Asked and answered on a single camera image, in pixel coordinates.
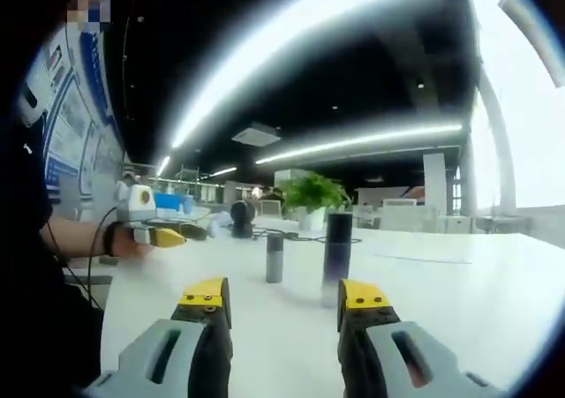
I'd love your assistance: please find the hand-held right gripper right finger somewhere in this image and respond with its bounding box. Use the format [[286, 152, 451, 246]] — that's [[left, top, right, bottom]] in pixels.
[[337, 278, 504, 398]]

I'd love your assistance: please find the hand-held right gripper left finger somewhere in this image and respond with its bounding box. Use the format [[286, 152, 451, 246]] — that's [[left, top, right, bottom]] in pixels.
[[83, 276, 234, 398]]

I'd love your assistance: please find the small dark cosmetic bottle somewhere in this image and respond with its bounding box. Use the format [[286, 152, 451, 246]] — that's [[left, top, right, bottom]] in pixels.
[[265, 251, 284, 284]]

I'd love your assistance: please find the small white bottle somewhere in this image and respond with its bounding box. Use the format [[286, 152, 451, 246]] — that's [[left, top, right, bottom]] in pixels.
[[207, 212, 233, 239]]

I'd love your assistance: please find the tall dark bottle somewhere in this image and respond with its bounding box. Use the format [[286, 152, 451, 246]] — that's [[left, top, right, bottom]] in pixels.
[[320, 212, 354, 310]]

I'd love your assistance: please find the person's left hand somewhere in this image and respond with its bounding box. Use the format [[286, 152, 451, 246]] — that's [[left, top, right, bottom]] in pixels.
[[109, 223, 154, 258]]

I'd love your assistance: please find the blue plastic box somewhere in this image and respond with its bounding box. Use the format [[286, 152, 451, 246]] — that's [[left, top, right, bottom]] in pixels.
[[154, 193, 195, 212]]

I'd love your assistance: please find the dark wristband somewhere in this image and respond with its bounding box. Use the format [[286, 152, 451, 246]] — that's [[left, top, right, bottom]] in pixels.
[[102, 222, 117, 256]]

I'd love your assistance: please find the white table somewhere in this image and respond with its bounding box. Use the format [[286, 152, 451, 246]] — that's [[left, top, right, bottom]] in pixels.
[[100, 214, 564, 398]]

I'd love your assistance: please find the metal shelving rack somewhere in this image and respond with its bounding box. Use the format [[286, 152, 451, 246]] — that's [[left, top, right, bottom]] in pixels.
[[176, 163, 208, 184]]

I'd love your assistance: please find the person's black shirt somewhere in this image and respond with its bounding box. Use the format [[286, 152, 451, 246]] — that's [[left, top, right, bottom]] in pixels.
[[0, 119, 107, 398]]

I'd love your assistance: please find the ceiling air vent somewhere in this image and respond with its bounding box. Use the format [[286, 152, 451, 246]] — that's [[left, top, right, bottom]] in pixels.
[[231, 126, 283, 146]]

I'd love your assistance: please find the long ceiling light strip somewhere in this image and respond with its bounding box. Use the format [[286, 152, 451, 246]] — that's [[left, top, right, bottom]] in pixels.
[[254, 123, 463, 166], [169, 0, 460, 150]]

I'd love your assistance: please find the green potted plant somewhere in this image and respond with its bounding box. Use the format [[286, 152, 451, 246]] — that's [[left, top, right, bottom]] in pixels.
[[277, 171, 354, 231]]

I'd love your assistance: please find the row of white office chairs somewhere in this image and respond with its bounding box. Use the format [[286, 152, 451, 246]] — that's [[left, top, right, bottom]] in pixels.
[[352, 185, 522, 236]]

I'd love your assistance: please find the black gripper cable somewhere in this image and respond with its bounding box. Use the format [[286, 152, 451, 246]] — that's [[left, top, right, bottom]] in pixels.
[[86, 206, 120, 311]]

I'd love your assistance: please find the thin black device cable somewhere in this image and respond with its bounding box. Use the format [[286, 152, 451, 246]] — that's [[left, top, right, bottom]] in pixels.
[[42, 221, 72, 267]]

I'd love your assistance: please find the blue and white wall poster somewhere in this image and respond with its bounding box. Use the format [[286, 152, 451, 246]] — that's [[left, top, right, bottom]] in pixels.
[[33, 29, 129, 205]]

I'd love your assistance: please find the black power cable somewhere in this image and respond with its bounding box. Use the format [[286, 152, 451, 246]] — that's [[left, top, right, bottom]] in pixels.
[[249, 226, 363, 245]]

